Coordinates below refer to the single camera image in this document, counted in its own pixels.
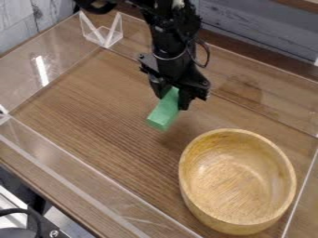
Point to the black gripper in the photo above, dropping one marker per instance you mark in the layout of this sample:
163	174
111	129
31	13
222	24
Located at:
175	72

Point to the green rectangular block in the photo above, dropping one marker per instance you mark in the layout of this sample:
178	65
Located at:
166	111

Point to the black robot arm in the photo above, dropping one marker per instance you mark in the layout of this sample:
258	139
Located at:
178	51

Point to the brown wooden bowl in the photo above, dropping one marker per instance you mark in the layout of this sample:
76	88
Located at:
237	181

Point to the clear acrylic corner bracket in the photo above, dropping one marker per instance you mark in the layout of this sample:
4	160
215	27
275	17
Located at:
104	36

